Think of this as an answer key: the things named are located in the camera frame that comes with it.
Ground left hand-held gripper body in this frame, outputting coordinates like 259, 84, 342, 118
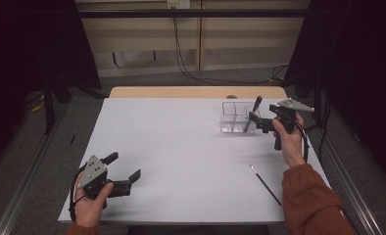
76, 155, 132, 210

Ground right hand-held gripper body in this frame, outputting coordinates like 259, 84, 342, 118
261, 97, 315, 152

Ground black marker pen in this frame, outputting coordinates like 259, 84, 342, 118
244, 95, 264, 133

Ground clear acrylic organizer box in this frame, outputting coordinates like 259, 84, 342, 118
219, 101, 263, 134

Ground thin black pen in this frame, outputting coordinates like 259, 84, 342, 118
249, 164, 283, 208

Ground person's right hand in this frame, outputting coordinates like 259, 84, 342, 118
271, 112, 307, 169

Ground person's left hand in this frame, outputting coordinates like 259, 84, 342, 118
73, 172, 115, 228

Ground black metal stand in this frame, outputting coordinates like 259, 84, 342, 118
42, 76, 72, 135

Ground black curtain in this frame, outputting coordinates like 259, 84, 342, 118
283, 0, 386, 184
0, 0, 101, 170

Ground black horizontal bar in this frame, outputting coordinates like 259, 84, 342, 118
77, 9, 310, 19

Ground right hand-held gripper cable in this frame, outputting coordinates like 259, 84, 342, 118
293, 120, 311, 164

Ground hand-held gripper cable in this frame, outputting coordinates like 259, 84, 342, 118
293, 120, 311, 164
68, 163, 87, 223

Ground left hand-held gripper cable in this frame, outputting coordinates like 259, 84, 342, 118
68, 163, 87, 223

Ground metal floor rail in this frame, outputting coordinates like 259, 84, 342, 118
0, 97, 70, 235
308, 111, 384, 235

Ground yellow cable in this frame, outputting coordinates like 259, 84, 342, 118
30, 93, 46, 114

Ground black wall socket cable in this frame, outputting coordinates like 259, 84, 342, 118
171, 6, 290, 86
172, 6, 215, 82

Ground wooden vertical wall trim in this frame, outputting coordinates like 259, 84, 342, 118
196, 0, 204, 71

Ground white wall socket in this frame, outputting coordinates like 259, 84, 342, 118
167, 0, 191, 10

